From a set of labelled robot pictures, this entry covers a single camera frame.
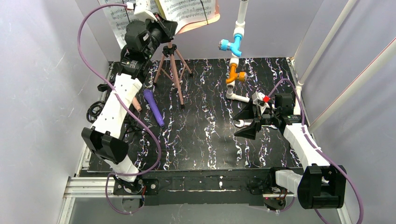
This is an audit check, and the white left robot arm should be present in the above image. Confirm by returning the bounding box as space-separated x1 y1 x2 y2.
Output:
82 14 178 182

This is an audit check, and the pink microphone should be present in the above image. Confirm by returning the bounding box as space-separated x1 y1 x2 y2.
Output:
132 97 142 112

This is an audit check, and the white wall pipe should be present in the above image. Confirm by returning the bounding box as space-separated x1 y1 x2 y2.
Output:
298 0 358 86

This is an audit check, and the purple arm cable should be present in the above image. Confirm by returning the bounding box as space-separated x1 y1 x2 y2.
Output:
266 78 365 224
77 3 163 215

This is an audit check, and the pink tripod music stand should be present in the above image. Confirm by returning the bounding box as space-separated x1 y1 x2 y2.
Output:
153 41 192 109

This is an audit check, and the black tripod mic stand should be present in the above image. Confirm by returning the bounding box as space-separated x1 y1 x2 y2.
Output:
86 100 143 134

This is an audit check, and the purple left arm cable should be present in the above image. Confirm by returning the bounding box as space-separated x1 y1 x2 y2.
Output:
77 3 163 215

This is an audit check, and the orange pipe valve fitting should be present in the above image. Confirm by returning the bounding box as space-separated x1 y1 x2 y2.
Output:
226 63 247 84

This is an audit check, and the white PVC pipe frame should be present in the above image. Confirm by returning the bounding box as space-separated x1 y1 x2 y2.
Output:
219 0 304 115

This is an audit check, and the silver open-end wrench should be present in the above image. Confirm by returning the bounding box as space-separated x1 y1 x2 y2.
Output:
234 120 252 128

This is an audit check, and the sheet music book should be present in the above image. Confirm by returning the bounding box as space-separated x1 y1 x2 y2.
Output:
98 0 220 48

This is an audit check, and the purple microphone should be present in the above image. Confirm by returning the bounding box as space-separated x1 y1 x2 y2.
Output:
143 89 164 127

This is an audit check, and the black round-base mic stand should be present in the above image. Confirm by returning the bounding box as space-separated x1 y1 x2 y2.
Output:
97 84 112 92

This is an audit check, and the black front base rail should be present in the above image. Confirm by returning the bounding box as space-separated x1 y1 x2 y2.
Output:
111 168 294 209

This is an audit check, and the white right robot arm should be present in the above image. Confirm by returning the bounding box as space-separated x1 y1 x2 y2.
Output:
233 93 346 209

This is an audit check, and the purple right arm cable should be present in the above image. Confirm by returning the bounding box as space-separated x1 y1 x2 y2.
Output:
266 78 365 224

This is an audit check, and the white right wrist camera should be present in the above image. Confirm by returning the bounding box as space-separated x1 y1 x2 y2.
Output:
252 92 271 117

